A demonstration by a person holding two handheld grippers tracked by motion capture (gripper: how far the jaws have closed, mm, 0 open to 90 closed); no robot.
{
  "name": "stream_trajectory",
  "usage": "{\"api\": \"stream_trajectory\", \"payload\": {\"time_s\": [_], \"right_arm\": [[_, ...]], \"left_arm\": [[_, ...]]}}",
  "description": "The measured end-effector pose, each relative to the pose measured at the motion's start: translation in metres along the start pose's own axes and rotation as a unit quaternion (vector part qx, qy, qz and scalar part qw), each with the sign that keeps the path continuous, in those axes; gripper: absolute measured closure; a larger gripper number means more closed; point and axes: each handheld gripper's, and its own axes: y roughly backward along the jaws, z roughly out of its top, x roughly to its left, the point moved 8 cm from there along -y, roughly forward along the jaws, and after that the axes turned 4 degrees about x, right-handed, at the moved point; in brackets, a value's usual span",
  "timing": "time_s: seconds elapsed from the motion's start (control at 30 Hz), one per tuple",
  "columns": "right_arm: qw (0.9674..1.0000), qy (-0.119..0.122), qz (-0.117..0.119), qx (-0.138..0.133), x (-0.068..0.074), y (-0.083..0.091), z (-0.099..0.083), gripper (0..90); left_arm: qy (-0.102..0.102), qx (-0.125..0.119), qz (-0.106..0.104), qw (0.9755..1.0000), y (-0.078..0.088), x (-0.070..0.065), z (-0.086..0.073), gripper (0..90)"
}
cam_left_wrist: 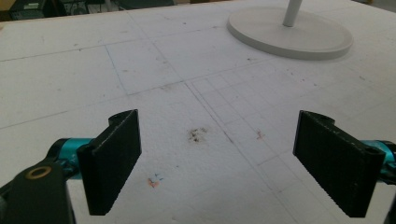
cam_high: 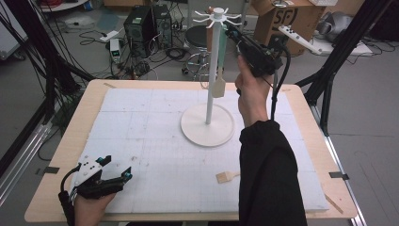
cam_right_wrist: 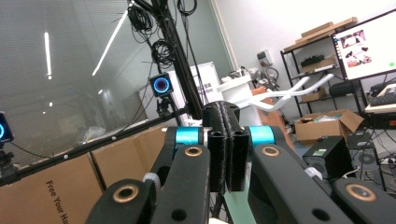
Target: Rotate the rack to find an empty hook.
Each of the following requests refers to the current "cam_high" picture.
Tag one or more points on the black round stool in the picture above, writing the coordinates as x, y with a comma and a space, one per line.
196, 37

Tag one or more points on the white keyboard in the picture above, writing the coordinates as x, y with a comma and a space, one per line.
323, 2

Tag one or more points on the white hook stand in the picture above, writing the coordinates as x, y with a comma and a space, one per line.
212, 103

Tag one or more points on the white flat board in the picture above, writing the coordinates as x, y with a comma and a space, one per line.
338, 48

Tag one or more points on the large black computer tower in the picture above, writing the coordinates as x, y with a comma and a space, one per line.
138, 31

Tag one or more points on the white round table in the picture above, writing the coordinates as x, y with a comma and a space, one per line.
62, 8

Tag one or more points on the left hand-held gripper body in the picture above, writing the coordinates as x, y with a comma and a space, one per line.
87, 172

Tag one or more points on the grey rounded object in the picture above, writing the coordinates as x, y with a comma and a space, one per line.
335, 25

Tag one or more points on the small white device with display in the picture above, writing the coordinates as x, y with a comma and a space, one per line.
115, 50

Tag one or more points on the thin wooden stick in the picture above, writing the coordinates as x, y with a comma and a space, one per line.
334, 204

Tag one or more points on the white power strip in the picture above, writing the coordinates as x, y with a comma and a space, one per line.
109, 36

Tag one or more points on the slim black computer tower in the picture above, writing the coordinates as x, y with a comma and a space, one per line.
163, 25

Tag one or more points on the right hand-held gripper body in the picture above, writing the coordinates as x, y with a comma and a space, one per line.
260, 61

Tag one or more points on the person's left hand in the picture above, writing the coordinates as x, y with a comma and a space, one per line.
91, 212

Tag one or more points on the black tape piece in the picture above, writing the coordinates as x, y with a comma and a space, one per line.
340, 175
51, 170

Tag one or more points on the person's right hand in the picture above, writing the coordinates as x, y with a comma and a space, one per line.
254, 97

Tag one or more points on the white grid mat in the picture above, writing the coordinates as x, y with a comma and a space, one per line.
150, 125

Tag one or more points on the aluminium rail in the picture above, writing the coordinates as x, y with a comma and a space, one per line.
25, 157
351, 196

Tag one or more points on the brown cardboard box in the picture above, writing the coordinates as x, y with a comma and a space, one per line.
301, 15

